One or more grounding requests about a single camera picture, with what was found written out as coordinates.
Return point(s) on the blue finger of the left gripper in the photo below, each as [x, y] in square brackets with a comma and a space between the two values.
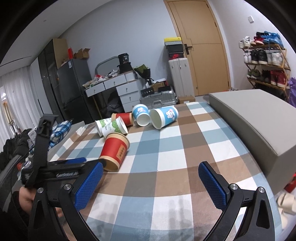
[74, 161]
[69, 167]

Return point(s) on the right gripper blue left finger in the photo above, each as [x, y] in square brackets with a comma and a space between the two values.
[75, 197]

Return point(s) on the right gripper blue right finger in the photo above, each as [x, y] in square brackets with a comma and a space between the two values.
[227, 200]

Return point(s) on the red kraft paper cup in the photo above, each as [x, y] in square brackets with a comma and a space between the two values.
[114, 151]

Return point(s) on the green white cup rear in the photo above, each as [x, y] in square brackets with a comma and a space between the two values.
[100, 124]

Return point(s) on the green white cup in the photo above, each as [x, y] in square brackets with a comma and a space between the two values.
[115, 126]
[100, 124]

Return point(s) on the green white cup front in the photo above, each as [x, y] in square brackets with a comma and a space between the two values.
[115, 126]

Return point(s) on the blue cup left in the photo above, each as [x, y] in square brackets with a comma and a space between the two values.
[140, 113]

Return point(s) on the blue cup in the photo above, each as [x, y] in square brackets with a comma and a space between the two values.
[140, 113]
[161, 117]

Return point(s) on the blue cup right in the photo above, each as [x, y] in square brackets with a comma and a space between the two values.
[161, 117]

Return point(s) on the person's left hand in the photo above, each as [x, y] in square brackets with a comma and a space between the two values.
[26, 198]

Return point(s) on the blue plaid folded bedding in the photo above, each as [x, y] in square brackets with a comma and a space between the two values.
[59, 132]

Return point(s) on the dark grey refrigerator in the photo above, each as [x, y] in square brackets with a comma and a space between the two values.
[74, 103]

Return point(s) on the checkered plaid blanket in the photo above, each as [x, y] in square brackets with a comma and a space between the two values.
[157, 194]

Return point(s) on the white drawer desk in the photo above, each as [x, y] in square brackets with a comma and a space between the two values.
[127, 85]

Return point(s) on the black hat box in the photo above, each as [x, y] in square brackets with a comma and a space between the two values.
[124, 63]

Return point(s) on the silver suitcase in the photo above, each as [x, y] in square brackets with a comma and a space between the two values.
[159, 100]

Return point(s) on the black flower bouquet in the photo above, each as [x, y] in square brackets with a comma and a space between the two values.
[145, 73]

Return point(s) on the purple bag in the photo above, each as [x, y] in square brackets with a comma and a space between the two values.
[292, 92]

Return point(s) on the white narrow cabinet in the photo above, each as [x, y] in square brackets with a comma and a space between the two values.
[181, 75]

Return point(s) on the wooden shoe rack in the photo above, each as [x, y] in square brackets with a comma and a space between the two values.
[268, 68]

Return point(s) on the stacked shoe boxes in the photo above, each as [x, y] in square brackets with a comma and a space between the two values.
[174, 46]

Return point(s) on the wooden door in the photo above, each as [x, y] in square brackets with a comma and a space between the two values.
[204, 48]

